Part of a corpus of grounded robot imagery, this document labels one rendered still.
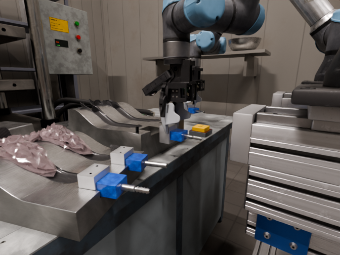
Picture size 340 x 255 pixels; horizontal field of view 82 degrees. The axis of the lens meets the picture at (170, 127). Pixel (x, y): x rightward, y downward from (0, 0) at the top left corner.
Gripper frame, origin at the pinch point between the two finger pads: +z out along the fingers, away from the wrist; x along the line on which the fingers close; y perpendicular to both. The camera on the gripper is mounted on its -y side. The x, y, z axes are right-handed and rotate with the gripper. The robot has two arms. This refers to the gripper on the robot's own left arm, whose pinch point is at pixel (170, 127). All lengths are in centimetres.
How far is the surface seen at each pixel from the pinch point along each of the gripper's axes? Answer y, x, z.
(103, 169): 2.1, -28.2, 1.9
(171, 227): -2.9, 6.0, 43.2
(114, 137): -16.7, -7.8, 4.0
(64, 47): -91, 26, -33
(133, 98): -227, 240, 23
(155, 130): -6.5, 1.4, 2.3
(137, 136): -6.4, -8.2, 1.8
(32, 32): -80, 3, -37
